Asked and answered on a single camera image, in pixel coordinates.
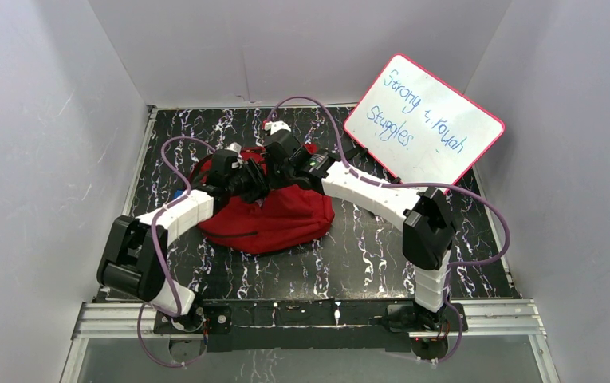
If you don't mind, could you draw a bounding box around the red backpack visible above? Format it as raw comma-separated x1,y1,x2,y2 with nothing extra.
188,142,369,256

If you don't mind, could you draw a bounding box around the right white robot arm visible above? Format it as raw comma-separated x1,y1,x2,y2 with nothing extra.
263,122,455,330

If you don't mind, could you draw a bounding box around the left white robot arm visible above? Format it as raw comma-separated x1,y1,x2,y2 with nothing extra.
96,149,270,332

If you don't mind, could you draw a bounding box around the pink-framed whiteboard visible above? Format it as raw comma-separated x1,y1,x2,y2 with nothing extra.
344,53,506,184

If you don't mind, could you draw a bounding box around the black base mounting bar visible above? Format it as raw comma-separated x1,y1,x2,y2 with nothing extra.
199,298,427,354

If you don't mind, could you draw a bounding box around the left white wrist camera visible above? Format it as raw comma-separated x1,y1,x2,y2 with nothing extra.
226,142,242,154

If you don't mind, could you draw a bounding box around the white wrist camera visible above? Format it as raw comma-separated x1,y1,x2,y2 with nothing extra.
226,142,242,154
263,120,292,135

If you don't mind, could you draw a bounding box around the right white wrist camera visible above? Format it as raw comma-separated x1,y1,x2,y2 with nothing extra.
263,120,292,135

